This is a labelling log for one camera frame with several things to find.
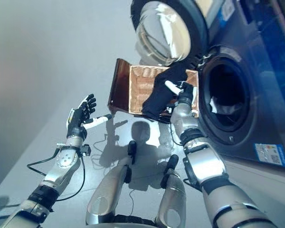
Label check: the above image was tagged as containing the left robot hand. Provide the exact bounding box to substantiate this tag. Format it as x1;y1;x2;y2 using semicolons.
66;93;113;140

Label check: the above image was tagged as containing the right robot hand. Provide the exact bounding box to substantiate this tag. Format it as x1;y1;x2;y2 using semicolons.
164;80;198;105

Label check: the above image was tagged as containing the black garment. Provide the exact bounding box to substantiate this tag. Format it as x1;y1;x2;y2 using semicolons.
141;63;189;117

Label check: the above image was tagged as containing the white garment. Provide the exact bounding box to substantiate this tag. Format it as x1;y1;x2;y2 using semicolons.
209;95;243;114

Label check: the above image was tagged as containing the round glass washing machine door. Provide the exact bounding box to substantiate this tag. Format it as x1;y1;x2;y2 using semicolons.
130;0;209;67

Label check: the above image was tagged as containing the grey front-load washing machine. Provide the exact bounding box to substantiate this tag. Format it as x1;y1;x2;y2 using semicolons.
196;0;285;170

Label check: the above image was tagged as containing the rectangular wicker basket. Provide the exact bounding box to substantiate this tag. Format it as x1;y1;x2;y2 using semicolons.
127;65;200;118

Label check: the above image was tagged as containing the brown wooden stool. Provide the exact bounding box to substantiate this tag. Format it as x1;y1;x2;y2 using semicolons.
107;58;174;124

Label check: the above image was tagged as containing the left silver robot leg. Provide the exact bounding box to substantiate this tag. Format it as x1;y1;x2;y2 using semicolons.
85;140;137;226

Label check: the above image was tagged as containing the blue energy label sticker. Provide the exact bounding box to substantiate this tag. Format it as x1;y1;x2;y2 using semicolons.
218;0;236;22

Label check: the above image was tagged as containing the colourful rectangular instruction sticker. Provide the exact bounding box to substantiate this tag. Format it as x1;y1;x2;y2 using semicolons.
254;143;285;168

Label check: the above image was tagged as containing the white cabinet side panel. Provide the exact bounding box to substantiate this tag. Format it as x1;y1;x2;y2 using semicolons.
222;158;285;184

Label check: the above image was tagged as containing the grey robot torso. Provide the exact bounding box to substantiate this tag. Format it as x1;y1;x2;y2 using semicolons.
85;214;162;228

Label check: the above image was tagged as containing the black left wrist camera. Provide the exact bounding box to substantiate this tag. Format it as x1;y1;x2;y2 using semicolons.
80;143;92;157

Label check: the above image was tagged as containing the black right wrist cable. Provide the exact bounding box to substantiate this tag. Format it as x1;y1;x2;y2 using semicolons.
169;120;184;146

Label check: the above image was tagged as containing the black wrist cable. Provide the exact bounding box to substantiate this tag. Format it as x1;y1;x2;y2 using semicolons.
169;120;184;146
27;142;86;202

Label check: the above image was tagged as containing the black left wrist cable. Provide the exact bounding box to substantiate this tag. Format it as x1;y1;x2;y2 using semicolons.
27;142;86;202

